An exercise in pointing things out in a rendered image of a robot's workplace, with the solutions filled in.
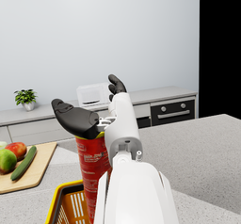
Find yellow slatted basket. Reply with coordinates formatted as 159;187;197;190
45;179;92;224

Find wooden cutting board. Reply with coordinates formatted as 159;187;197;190
0;141;58;195

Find red potato chip can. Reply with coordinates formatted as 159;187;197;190
74;131;113;224

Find grey kitchen counter cabinets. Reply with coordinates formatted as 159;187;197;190
0;85;199;147

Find black built-in oven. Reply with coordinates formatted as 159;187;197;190
150;99;196;127

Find red apple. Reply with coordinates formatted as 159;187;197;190
4;141;28;161

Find green apple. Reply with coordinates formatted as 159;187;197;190
0;148;18;174

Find potted green plant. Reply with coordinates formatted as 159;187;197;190
13;88;39;112

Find green cucumber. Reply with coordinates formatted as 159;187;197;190
9;145;38;182

